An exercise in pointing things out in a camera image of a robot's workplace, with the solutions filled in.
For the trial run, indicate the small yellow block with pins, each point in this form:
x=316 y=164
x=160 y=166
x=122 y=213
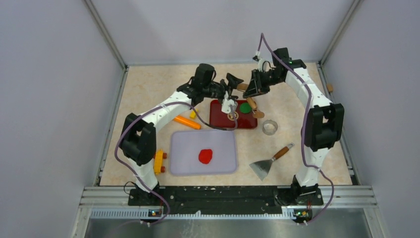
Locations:
x=193 y=114

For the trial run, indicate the metal ring cutter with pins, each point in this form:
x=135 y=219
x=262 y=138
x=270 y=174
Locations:
x=269 y=127

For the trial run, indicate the metal scraper wooden handle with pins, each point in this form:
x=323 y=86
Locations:
x=261 y=168

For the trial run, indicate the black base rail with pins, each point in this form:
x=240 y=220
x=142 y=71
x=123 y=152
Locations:
x=223 y=200

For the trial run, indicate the orange plastic rolling pin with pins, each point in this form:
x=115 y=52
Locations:
x=187 y=122

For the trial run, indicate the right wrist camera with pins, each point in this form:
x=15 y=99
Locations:
x=263 y=65

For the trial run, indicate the green round disc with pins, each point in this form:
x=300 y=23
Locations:
x=245 y=108

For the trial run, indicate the red dough lump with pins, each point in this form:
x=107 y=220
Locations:
x=205 y=156

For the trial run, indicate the yellow toy car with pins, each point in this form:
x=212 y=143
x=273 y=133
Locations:
x=159 y=158

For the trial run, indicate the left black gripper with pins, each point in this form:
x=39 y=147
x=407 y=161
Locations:
x=233 y=82

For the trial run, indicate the wooden dough roller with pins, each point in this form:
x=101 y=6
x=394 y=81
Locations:
x=256 y=112

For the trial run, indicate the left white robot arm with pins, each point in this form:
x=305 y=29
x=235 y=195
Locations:
x=138 y=140

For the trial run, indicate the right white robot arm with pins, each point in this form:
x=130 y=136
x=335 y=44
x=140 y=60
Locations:
x=323 y=120

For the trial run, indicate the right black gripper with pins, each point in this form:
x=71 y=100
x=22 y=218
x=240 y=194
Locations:
x=252 y=89

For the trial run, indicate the lavender plastic tray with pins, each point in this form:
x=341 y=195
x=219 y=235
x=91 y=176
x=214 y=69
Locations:
x=186 y=145

